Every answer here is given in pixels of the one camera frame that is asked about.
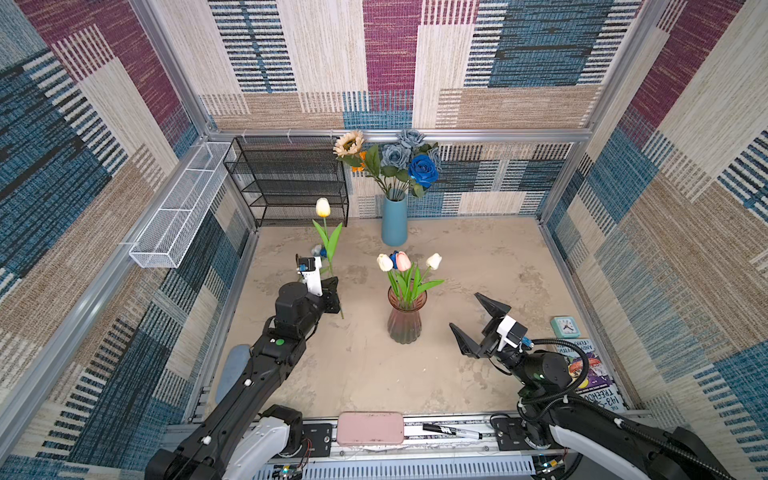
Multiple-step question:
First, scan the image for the blue rose bouquet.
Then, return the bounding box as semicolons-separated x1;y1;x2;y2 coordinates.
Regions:
375;129;441;199

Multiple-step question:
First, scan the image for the yellow tulip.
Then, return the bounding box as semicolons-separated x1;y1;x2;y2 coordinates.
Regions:
310;197;346;319

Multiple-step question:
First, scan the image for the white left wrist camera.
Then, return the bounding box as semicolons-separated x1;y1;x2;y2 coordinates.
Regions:
296;255;323;297

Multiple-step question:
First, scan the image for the pink case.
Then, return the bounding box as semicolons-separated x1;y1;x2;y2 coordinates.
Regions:
336;411;405;446

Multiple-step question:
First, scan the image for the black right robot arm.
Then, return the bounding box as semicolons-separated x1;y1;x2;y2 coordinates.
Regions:
451;293;731;479

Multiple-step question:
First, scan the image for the small teal clock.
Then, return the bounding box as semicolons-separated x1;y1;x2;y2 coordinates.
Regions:
550;316;582;339

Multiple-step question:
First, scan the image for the orange marigold flower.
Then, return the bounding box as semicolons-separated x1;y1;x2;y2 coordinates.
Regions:
350;151;367;173

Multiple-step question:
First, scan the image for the dark red glass vase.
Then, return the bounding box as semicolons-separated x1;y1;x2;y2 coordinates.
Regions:
387;288;428;344

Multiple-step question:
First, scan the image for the black mesh shelf rack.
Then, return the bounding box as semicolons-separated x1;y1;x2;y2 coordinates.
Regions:
224;136;350;227

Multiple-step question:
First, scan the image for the grey blue glasses case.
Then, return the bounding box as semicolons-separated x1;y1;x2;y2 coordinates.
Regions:
215;344;251;404

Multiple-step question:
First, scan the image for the light blue ceramic vase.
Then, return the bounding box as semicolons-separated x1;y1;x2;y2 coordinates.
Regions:
381;189;408;247

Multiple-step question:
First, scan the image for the colourful book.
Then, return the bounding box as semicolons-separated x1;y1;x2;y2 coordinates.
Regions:
569;339;627;413

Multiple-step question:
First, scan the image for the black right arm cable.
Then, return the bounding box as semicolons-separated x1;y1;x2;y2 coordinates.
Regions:
488;337;739;480

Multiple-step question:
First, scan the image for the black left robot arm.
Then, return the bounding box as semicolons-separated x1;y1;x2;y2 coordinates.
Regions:
144;277;340;479

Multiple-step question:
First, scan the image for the cream sunflower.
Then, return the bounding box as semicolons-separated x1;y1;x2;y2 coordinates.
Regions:
333;131;390;195

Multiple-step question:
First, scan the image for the white wire mesh basket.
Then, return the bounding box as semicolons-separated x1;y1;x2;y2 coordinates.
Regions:
129;142;230;269

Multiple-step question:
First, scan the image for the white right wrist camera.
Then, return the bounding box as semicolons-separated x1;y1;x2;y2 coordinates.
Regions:
496;315;533;352

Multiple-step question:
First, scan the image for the cream white tulip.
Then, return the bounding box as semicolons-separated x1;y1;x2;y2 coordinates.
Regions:
377;254;401;301

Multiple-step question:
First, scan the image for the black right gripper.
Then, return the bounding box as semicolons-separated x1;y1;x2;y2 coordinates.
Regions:
450;293;533;385

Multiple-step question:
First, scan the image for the pink tulip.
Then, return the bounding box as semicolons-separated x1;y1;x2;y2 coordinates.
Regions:
396;251;415;309

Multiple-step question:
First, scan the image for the black marker pen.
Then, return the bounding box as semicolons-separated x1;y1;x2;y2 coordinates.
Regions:
422;423;483;440

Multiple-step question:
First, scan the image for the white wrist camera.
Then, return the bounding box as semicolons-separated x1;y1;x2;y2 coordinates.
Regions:
296;255;323;297
496;315;533;352

